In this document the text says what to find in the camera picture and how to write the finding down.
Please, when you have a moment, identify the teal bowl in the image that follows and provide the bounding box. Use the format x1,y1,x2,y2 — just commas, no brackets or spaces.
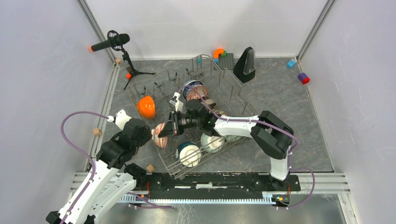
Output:
175,141,202,168

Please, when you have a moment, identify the orange curved toy block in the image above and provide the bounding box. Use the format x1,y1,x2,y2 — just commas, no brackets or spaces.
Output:
213,48,224,59

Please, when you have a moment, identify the purple red toy block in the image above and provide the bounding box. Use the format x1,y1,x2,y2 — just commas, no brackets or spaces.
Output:
297,72,310,84

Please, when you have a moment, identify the black microphone tripod stand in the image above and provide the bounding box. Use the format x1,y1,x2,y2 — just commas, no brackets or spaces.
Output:
120,47,156,90

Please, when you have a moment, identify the black metronome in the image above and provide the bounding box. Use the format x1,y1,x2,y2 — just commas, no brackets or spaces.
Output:
233,47,256,83

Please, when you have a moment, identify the white blue rimmed bowl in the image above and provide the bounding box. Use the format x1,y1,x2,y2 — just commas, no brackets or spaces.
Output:
182,80,203,99

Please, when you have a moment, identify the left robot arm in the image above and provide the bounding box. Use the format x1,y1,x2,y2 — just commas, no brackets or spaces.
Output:
46,109,152,224

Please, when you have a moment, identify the light green ribbed bowl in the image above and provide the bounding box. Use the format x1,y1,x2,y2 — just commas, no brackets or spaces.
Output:
200,133,226,153

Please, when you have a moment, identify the dark brown banded bowl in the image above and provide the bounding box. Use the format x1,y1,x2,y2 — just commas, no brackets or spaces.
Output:
202,98,216,109

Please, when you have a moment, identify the grey studded base plate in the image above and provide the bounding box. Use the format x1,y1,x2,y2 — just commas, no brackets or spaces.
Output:
218,53,235,70

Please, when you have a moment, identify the blue toy block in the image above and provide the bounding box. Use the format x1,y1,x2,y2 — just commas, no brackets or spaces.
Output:
286,58,297,68

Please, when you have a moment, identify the black microphone orange tip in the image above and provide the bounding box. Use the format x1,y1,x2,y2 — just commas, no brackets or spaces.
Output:
90,30,130,52

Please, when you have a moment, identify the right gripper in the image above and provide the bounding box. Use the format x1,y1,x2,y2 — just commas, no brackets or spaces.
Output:
158,111,201,139

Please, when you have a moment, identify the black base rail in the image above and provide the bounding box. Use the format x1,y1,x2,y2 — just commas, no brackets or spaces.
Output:
133,172,301,200

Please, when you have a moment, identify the grey wire dish rack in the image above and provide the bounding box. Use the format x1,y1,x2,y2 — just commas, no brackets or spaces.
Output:
126,55,258,179

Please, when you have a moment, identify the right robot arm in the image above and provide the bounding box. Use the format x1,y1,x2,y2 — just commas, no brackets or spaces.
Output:
158,99,297,190

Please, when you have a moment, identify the pink brown flower bowl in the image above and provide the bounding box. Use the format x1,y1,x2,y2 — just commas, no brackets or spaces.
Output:
213,109,228,116

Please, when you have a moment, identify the white bowl orange pattern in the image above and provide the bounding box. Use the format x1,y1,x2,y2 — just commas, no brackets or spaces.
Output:
151,122,170,148

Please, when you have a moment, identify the small wooden cube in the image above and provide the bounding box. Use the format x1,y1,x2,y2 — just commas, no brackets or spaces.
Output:
92,128,102,136

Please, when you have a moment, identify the wooden cube near rail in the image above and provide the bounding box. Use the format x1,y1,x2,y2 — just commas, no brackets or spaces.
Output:
146,164,156,173

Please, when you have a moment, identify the blue white patterned bowl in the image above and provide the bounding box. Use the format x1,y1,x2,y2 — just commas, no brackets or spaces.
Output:
186,85,208,101

